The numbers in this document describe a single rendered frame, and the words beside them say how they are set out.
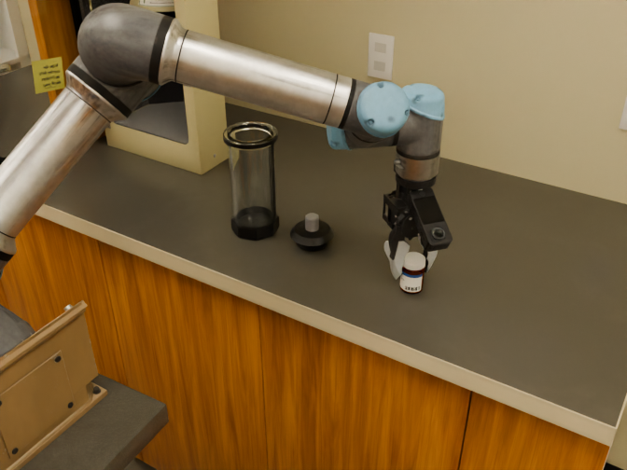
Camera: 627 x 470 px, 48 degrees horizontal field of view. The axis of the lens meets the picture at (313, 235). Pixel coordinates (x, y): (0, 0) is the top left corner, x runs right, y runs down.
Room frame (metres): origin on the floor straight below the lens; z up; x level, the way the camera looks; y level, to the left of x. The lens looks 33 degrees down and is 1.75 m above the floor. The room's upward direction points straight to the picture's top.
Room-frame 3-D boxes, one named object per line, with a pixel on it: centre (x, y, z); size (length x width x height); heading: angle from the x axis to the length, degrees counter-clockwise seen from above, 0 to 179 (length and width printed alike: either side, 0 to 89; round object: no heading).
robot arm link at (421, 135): (1.08, -0.18, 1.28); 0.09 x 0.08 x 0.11; 98
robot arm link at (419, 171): (1.08, -0.18, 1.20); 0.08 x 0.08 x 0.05
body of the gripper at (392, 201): (1.09, -0.18, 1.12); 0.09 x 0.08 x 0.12; 20
